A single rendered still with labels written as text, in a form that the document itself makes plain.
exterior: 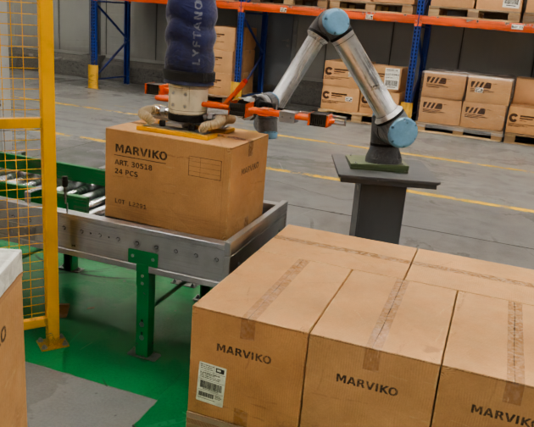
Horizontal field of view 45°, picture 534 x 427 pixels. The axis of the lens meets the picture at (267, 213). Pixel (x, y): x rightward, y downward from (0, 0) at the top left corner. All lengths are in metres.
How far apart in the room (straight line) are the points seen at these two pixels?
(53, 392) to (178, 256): 0.71
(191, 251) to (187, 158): 0.39
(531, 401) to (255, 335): 0.82
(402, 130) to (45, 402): 1.95
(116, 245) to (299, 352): 1.05
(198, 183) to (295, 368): 0.96
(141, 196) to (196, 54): 0.65
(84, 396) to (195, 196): 0.90
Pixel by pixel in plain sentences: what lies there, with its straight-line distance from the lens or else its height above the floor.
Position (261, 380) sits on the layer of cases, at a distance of 2.17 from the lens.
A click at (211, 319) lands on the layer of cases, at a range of 2.14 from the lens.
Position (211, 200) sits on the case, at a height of 0.72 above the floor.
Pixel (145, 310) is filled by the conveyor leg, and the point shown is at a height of 0.23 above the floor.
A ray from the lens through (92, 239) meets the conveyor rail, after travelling 2.86.
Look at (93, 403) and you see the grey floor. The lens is 2.67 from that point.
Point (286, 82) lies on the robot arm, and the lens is 3.19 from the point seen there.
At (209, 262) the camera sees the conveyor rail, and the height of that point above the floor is 0.51.
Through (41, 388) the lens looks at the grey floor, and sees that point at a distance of 2.78.
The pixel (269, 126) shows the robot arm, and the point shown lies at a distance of 3.05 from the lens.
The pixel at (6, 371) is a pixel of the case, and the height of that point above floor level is 0.83.
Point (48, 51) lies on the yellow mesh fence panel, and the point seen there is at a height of 1.27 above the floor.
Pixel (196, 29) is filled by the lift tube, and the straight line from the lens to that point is 2.77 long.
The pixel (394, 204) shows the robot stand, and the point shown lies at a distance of 3.40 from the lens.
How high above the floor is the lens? 1.47
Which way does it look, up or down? 17 degrees down
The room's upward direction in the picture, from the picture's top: 5 degrees clockwise
